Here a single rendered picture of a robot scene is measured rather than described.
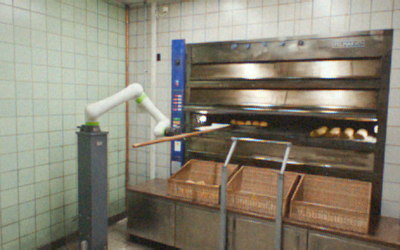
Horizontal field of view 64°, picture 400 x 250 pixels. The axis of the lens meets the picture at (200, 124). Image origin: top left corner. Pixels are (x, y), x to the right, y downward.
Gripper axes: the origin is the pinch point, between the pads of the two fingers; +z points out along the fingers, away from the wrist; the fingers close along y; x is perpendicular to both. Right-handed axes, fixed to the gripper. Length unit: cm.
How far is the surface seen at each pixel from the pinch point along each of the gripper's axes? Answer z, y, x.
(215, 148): 0, 18, -56
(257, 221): 61, 71, -1
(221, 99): 8, -33, -52
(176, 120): -47, -11, -55
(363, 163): 139, 23, -46
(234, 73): 22, -59, -50
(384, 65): 152, -58, -41
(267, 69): 56, -61, -49
